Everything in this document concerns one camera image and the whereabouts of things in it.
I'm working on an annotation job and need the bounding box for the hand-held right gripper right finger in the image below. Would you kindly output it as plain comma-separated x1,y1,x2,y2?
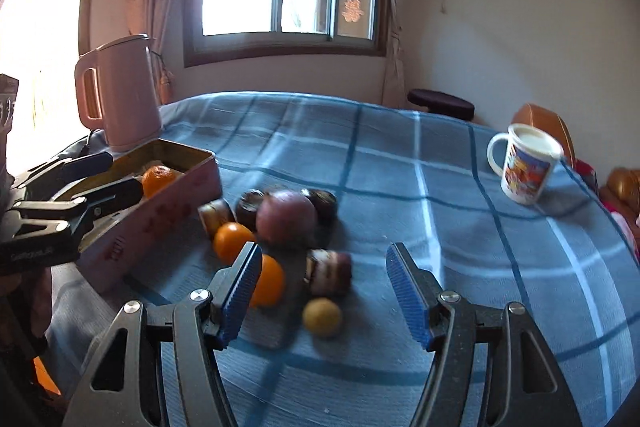
385,242,583,427

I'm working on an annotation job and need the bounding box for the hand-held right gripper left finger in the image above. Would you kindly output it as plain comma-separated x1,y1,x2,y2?
62,242,264,427

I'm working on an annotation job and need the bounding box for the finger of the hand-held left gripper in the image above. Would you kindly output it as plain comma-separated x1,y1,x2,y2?
0,179,146,265
12,152,115,200

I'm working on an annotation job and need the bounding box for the orange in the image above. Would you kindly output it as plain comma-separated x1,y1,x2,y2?
213,222,256,265
142,164,182,199
248,253,286,308

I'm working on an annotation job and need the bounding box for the pink tin box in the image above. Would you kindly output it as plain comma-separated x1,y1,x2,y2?
60,138,223,295

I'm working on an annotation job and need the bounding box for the small yellow round fruit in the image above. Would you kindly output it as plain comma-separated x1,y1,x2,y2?
302,298,344,338

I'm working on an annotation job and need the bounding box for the brown snack packet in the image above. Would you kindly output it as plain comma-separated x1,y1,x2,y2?
304,249,353,298

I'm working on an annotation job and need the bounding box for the dark brown round fruit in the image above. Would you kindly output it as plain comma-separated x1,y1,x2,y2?
235,189,266,230
302,188,338,223

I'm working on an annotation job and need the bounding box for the pink electric kettle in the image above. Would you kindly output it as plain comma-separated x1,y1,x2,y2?
74,33,163,152

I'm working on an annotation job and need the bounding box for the brown wrapped roll cake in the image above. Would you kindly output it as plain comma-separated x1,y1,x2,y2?
198,198,236,240

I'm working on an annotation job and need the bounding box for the blue checked tablecloth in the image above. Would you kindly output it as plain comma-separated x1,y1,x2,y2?
45,92,640,427

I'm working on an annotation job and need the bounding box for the white printed mug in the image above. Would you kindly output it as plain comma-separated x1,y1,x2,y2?
487,123,565,206

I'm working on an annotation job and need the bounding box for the dark round stool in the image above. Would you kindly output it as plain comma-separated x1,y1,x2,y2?
407,88,475,122

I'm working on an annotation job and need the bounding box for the brown leather sofa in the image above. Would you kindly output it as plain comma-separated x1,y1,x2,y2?
512,103,640,228

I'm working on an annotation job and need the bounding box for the pale narrow curtain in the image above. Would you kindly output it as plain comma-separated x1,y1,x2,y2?
380,0,416,108

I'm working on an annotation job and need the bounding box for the red window sticker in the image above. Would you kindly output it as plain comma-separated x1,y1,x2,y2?
341,0,366,24

